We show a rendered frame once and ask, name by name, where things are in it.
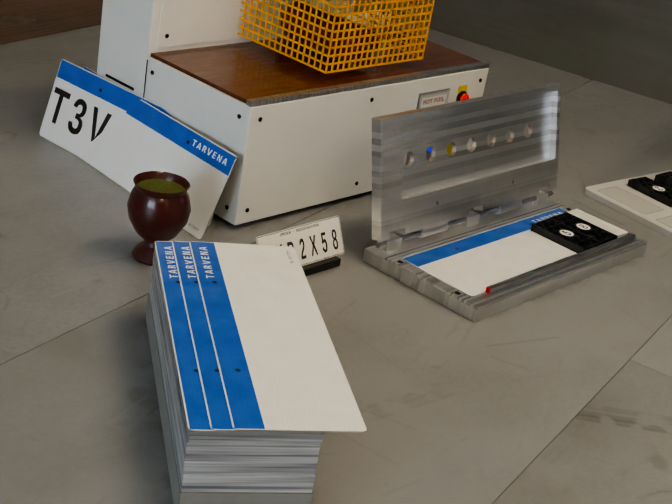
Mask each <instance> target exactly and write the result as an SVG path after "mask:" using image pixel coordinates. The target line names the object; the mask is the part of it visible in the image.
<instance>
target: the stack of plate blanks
mask: <svg viewBox="0 0 672 504"><path fill-rule="evenodd" d="M172 242H173V241H155V243H154V244H155V249H154V253H153V265H152V266H151V284H150V293H149V294H148V301H147V310H146V323H147V330H148V336H149V343H150V350H151V356H152V363H153V370H154V377H155V383H156V390H157V397H158V403H159V410H160V417H161V423H162V430H163V437H164V443H165V450H166V457H167V464H168V470H169V477H170V484H171V490H172V497H173V504H312V500H313V491H312V490H313V485H314V482H315V472H316V466H317V462H318V457H319V450H320V444H322V442H323V436H324V433H313V432H311V433H310V432H255V431H215V430H212V429H211V428H210V424H209V419H208V415H207V410H206V405H205V400H204V395H203V391H202V386H201V381H200V376H199V371H198V367H197V362H196V357H195V352H194V347H193V343H192V338H191V333H190V328H189V323H188V319H187V314H186V309H185V304H184V299H183V295H182V290H181V285H180V280H179V275H178V271H177V266H176V261H175V256H174V251H173V247H172Z"/></svg>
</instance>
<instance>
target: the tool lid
mask: <svg viewBox="0 0 672 504"><path fill-rule="evenodd" d="M560 97H561V84H557V83H549V84H544V85H539V86H534V87H528V88H523V89H518V90H513V91H508V92H503V93H497V94H492V95H487V96H482V97H477V98H472V99H466V100H461V101H456V102H451V103H446V104H441V105H435V106H430V107H425V108H420V109H415V110H410V111H404V112H399V113H394V114H389V115H384V116H379V117H373V118H372V240H377V241H384V240H388V239H390V232H393V231H396V233H400V234H408V233H411V232H414V231H421V235H420V236H417V237H419V238H422V237H426V236H429V235H432V234H435V233H439V232H442V231H445V230H447V229H448V227H449V226H448V221H451V220H455V219H458V218H461V217H465V216H468V215H469V210H470V209H471V208H474V210H479V211H485V210H488V209H491V208H496V207H497V208H498V209H499V211H498V212H496V213H495V214H501V213H504V212H507V211H510V210H514V209H517V208H520V207H522V199H525V198H528V197H531V196H535V195H538V194H539V188H542V189H543V190H549V191H551V190H555V189H557V175H558V149H559V123H560ZM526 125H528V134H527V136H526V137H525V135H524V129H525V127H526ZM508 129H509V130H510V138H509V140H508V141H507V140H506V133H507V131H508ZM490 133H491V136H492V141H491V143H490V145H489V146H488V144H487V137H488V135H489V134H490ZM470 138H472V142H473V143H472V147H471V149H470V150H468V148H467V144H468V141H469V139H470ZM450 142H451V143H452V147H453V148H452V152H451V154H450V155H448V153H447V147H448V145H449V143H450ZM429 147H430V148H431V150H432V155H431V158H430V159H429V160H427V159H426V152H427V149H428V148H429ZM407 152H409V154H410V161H409V163H408V165H405V163H404V157H405V155H406V153H407Z"/></svg>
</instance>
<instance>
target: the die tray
mask: <svg viewBox="0 0 672 504"><path fill-rule="evenodd" d="M668 171H671V172H672V170H668ZM668 171H663V172H658V173H653V174H648V175H643V176H638V177H633V178H628V179H623V180H618V181H613V182H608V183H603V184H598V185H593V186H588V187H586V188H585V192H584V194H585V195H587V196H589V197H591V198H593V199H595V200H597V201H599V202H601V203H603V204H605V205H607V206H609V207H611V208H613V209H615V210H616V211H618V212H620V213H622V214H624V215H626V216H628V217H630V218H632V219H634V220H636V221H638V222H640V223H642V224H644V225H646V226H648V227H650V228H652V229H654V230H656V231H658V232H660V233H662V234H664V235H665V236H667V237H669V238H671V239H672V207H669V206H667V205H665V204H663V203H661V202H659V201H657V200H655V199H653V198H651V197H649V196H647V195H645V194H643V193H641V192H639V191H637V190H635V189H633V188H631V187H629V186H627V184H628V180H629V179H634V178H640V177H648V178H650V179H652V180H654V179H655V176H656V175H657V174H661V173H665V172H668Z"/></svg>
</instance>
